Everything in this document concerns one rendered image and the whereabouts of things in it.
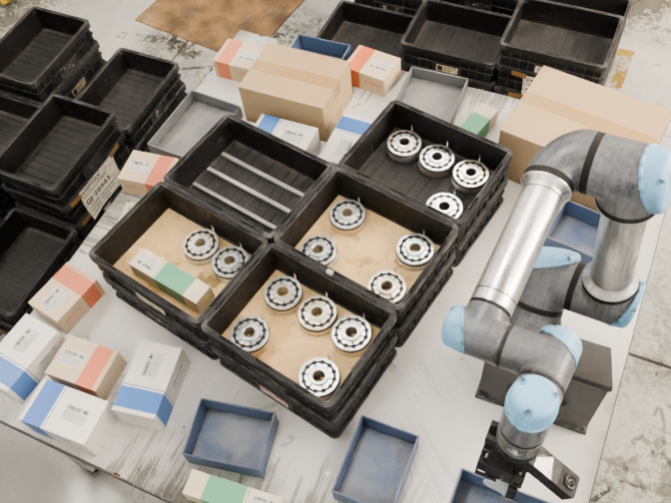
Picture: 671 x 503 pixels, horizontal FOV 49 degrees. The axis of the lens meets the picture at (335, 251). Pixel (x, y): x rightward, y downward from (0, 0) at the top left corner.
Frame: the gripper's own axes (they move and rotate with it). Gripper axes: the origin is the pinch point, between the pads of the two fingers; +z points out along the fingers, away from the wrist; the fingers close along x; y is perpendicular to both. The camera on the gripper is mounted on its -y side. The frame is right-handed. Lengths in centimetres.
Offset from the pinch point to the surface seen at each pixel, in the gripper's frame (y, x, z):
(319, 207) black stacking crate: 73, -63, 17
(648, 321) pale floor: -28, -126, 98
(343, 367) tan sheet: 47, -24, 26
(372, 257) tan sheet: 53, -56, 22
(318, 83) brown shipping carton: 95, -107, 13
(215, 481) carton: 64, 12, 37
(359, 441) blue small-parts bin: 37, -13, 40
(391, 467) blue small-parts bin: 27.5, -10.6, 40.3
